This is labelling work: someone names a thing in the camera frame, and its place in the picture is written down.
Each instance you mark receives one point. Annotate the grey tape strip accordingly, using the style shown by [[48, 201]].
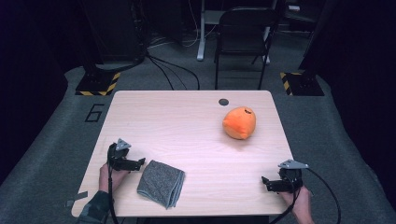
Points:
[[76, 198]]

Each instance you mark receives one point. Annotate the grey cloth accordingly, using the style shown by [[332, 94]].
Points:
[[160, 183]]

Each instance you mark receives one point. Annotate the person's left hand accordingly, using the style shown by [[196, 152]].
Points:
[[115, 179]]

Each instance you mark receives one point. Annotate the person's right hand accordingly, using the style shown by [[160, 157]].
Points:
[[301, 202]]

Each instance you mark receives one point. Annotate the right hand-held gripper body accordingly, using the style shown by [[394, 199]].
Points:
[[291, 179]]

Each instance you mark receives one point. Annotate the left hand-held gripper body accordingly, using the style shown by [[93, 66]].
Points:
[[116, 157]]

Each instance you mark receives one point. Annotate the black folding chair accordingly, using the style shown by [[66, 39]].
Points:
[[241, 37]]

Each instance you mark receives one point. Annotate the orange plush toy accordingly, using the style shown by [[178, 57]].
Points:
[[239, 123]]

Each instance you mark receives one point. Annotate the black yellow striped stand base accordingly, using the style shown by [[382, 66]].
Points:
[[303, 84], [96, 84]]

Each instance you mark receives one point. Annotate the black cabinet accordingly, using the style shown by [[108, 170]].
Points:
[[115, 31]]

